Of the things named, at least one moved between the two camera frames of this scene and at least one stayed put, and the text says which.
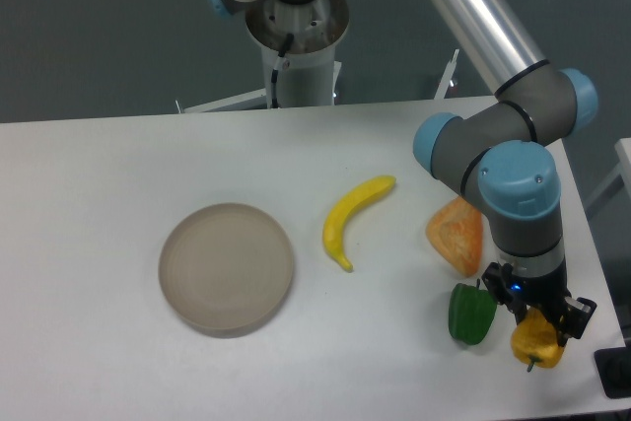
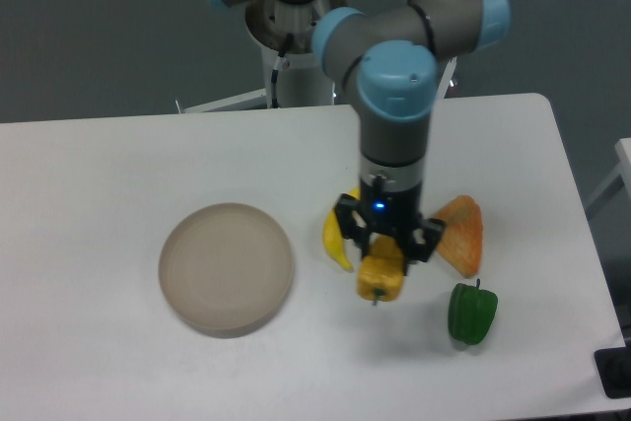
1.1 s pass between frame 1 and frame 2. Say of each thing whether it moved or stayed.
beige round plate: stayed
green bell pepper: stayed
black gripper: moved
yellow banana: stayed
